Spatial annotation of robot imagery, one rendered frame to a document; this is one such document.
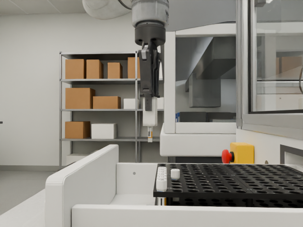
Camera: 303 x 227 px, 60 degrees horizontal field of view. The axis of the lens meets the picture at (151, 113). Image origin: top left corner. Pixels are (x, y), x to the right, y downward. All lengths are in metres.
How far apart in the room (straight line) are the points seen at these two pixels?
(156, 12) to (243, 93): 0.35
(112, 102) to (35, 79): 1.58
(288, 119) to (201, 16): 0.83
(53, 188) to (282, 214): 0.22
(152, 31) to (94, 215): 0.45
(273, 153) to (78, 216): 0.44
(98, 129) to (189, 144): 3.11
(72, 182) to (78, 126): 4.06
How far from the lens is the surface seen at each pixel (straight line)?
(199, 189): 0.32
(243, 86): 0.81
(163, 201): 0.31
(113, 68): 4.26
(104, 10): 0.77
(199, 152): 1.20
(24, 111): 5.20
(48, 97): 5.02
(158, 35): 0.63
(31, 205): 0.76
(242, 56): 0.83
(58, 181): 0.27
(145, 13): 0.63
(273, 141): 0.61
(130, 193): 0.52
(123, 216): 0.28
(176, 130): 1.19
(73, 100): 4.36
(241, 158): 0.71
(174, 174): 0.36
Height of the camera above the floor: 0.99
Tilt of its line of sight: level
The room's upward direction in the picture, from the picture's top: straight up
